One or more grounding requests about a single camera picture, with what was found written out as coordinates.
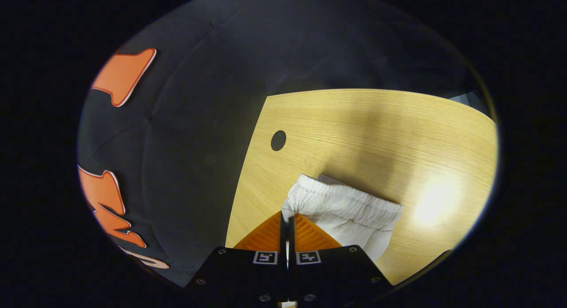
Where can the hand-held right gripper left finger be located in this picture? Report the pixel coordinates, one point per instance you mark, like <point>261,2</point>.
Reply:
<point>248,272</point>

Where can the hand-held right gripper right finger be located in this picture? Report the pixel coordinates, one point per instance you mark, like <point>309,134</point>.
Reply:
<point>336,272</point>

